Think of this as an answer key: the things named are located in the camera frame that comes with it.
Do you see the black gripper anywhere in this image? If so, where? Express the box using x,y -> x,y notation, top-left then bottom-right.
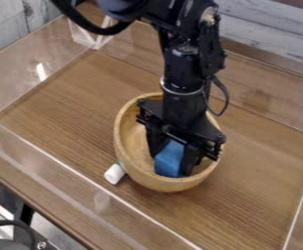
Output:
136,98 -> 226,177

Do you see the green white marker pen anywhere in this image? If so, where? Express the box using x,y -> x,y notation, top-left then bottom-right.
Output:
104,163 -> 125,185

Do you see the brown wooden bowl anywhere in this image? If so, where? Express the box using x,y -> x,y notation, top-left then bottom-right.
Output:
113,92 -> 220,192

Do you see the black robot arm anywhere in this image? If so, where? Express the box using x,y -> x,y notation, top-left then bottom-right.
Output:
51,0 -> 226,178

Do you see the black cable on floor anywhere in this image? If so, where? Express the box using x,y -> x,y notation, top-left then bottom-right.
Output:
0,220 -> 35,250

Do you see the black table leg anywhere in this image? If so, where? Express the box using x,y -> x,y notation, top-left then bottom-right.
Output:
19,203 -> 33,226

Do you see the blue rectangular block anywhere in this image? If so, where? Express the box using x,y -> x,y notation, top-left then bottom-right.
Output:
153,141 -> 184,178

